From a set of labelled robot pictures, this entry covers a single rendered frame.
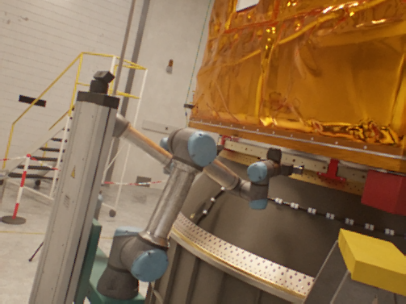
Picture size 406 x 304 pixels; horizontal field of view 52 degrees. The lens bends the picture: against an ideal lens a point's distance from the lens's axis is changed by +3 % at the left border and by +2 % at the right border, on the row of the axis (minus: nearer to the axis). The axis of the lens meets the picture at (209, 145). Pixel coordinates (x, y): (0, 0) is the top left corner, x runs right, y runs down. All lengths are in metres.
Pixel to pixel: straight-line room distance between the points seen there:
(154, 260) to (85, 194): 0.36
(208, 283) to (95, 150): 0.90
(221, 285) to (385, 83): 1.10
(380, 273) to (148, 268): 0.71
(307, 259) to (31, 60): 8.09
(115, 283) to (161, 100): 8.60
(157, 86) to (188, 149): 8.60
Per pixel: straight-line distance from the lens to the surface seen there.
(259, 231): 1.95
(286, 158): 2.02
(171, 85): 10.07
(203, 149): 1.37
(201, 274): 2.08
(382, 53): 1.72
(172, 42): 10.14
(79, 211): 1.55
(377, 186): 1.69
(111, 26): 9.64
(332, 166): 1.94
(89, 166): 1.52
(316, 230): 1.90
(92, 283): 1.64
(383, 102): 1.64
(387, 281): 1.04
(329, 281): 1.41
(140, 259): 1.37
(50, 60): 9.34
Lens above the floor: 1.72
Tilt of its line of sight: 2 degrees down
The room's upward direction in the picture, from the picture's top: 13 degrees clockwise
